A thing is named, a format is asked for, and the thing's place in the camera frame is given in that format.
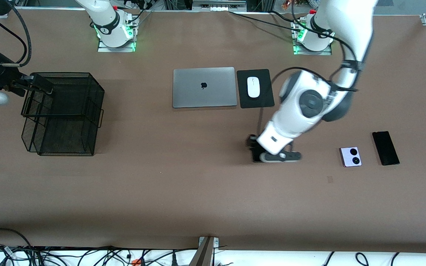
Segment black equipment rack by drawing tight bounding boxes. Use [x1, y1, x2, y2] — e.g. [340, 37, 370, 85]
[163, 0, 273, 12]

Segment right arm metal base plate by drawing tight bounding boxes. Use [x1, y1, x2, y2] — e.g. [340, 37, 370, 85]
[98, 18, 136, 52]

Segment long black table cable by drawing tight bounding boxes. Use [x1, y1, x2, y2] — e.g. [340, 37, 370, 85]
[229, 10, 304, 34]

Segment silver closed laptop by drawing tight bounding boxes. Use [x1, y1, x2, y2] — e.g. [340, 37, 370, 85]
[172, 67, 238, 109]

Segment white computer mouse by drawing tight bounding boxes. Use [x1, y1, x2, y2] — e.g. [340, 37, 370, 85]
[247, 76, 261, 98]

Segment black mouse pad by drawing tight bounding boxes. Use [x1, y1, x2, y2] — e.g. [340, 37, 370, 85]
[236, 69, 275, 109]

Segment aluminium bracket post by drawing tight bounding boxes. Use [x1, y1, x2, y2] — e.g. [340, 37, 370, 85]
[189, 236, 220, 266]

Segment long black phone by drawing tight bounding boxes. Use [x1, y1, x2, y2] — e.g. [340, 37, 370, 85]
[372, 131, 400, 166]

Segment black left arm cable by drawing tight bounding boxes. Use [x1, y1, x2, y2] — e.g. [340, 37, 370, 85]
[258, 0, 364, 139]

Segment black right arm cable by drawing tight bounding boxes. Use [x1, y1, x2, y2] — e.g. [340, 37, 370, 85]
[0, 0, 33, 68]

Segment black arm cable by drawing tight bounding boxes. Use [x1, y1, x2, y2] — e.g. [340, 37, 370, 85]
[0, 0, 33, 68]
[258, 0, 364, 139]

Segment black floor cable loop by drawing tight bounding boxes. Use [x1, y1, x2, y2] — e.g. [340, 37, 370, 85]
[0, 228, 34, 255]

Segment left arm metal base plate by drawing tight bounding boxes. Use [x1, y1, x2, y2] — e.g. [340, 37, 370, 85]
[293, 20, 332, 56]

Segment black wire mesh basket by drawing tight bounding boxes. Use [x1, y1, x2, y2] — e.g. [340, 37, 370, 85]
[21, 72, 105, 157]

